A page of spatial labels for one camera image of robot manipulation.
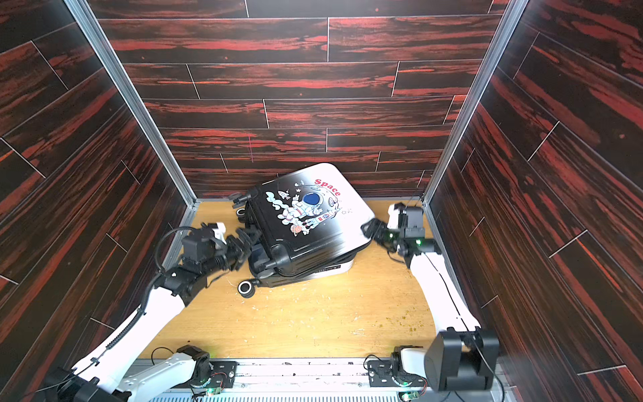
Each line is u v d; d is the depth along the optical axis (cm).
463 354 39
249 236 67
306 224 83
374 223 72
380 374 73
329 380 73
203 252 57
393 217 73
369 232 73
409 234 60
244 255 66
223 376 73
